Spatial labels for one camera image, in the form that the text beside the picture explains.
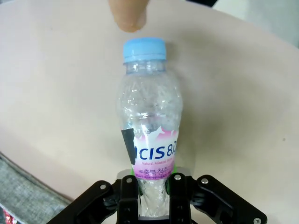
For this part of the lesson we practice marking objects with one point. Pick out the clear water bottle blue cap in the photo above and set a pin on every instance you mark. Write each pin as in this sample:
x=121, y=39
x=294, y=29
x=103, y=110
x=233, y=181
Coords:
x=149, y=105

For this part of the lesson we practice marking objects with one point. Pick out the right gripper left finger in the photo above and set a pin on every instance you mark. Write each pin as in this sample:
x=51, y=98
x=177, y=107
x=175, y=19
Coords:
x=128, y=198

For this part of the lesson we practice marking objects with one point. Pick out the person's left hand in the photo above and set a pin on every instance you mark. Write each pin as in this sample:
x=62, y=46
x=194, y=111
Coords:
x=128, y=14

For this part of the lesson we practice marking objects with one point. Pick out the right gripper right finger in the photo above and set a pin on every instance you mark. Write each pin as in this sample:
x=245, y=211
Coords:
x=180, y=198

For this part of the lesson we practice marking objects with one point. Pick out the grey fabric basket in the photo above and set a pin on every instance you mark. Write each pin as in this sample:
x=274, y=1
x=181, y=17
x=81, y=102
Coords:
x=28, y=186

